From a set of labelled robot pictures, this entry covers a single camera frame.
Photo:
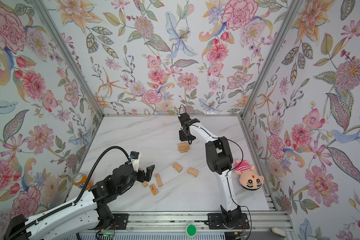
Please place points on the printed wood block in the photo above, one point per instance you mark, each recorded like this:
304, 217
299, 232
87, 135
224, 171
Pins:
153, 189

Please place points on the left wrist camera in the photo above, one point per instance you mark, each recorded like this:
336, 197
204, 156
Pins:
135, 160

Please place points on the arched wood block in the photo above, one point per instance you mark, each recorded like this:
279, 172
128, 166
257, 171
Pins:
193, 172
177, 167

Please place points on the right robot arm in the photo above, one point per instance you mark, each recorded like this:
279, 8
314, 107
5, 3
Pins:
220, 161

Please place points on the white device on rail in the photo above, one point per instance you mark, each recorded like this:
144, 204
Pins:
278, 232

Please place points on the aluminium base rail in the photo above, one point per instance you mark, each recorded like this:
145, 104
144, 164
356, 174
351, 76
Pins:
168, 223

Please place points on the pink plush toy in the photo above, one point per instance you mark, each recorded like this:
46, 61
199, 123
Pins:
248, 177

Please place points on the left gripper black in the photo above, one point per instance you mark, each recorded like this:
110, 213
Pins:
144, 178

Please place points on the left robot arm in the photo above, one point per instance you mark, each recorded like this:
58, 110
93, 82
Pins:
89, 210

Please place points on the green round button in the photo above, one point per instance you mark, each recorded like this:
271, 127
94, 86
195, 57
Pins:
191, 231

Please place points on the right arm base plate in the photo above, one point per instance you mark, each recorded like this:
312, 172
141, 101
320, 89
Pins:
215, 222

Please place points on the corner aluminium post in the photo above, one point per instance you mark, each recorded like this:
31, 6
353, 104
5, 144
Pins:
269, 60
56, 36

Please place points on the orange soda can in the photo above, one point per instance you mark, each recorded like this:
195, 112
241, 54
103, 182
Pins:
79, 180

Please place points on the left corner aluminium post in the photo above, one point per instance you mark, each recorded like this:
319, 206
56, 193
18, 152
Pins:
56, 36

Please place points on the right corner aluminium post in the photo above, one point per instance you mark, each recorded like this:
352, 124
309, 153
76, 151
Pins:
269, 60

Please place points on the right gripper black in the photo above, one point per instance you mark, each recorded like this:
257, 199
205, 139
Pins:
182, 137

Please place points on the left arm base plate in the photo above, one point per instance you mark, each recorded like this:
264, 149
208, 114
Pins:
116, 222

